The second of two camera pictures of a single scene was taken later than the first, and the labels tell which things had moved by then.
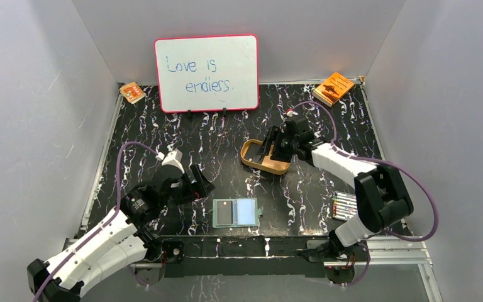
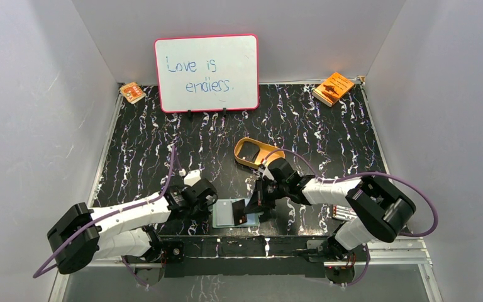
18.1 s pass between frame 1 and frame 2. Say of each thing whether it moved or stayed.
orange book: stayed
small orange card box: stayed
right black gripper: moved
